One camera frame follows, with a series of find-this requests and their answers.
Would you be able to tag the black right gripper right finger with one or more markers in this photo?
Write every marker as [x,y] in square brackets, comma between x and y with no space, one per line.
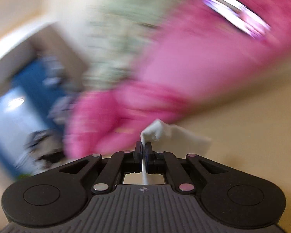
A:
[227,195]

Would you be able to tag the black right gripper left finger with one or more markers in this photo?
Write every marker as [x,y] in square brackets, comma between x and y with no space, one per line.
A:
[58,195]

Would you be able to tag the white small garment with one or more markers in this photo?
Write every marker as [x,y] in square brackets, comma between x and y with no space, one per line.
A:
[170,138]

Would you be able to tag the pile of dark clothes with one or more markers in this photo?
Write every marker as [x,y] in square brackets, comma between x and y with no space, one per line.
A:
[43,150]

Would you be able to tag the window glass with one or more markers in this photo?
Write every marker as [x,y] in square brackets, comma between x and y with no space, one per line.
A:
[18,120]

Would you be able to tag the blue right curtain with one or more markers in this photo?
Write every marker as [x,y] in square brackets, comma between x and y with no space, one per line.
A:
[30,78]

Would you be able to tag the pink quilt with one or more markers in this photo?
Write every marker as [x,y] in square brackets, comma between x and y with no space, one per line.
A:
[204,48]

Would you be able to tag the floral white green quilt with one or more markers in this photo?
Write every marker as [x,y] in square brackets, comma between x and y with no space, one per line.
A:
[117,32]

